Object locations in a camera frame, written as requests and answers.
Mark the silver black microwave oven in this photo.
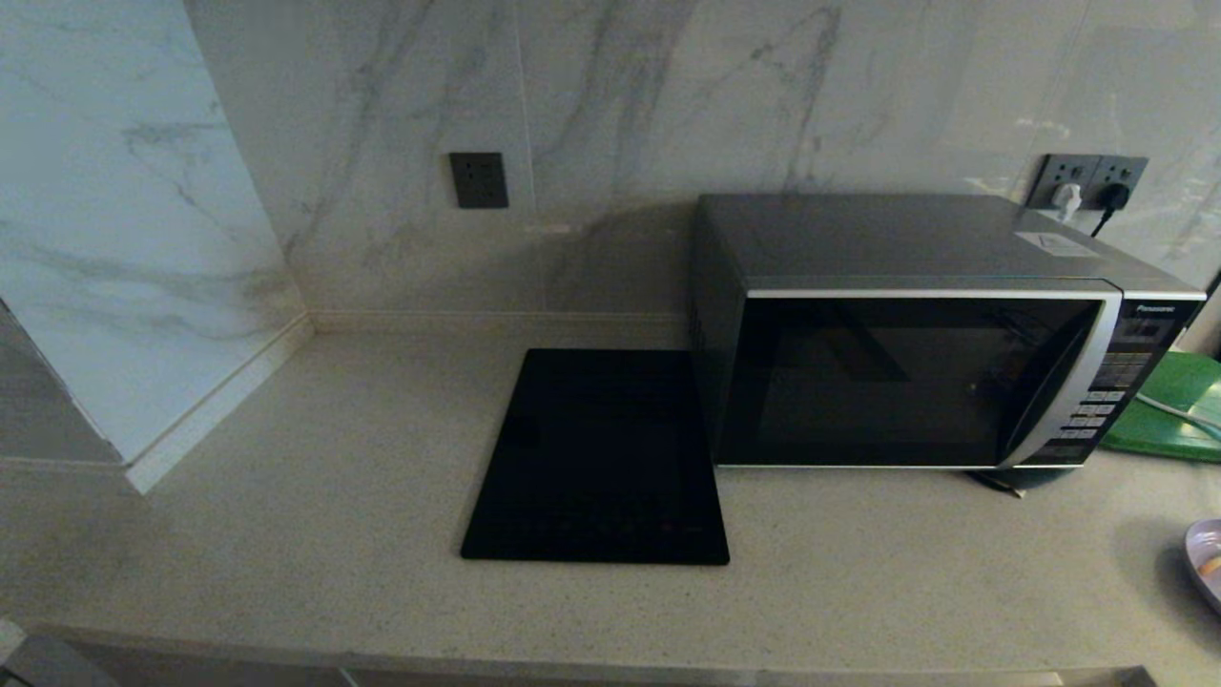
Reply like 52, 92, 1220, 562
692, 194, 1210, 470

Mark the white cable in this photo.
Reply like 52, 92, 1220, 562
1135, 393, 1221, 437

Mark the green cutting board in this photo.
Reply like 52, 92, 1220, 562
1102, 351, 1221, 466

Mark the grey double wall socket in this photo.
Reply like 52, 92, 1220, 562
1026, 155, 1149, 213

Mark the purple plate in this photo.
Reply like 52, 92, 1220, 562
1183, 518, 1221, 616

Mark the black glass induction cooktop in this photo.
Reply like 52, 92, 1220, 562
461, 348, 731, 566

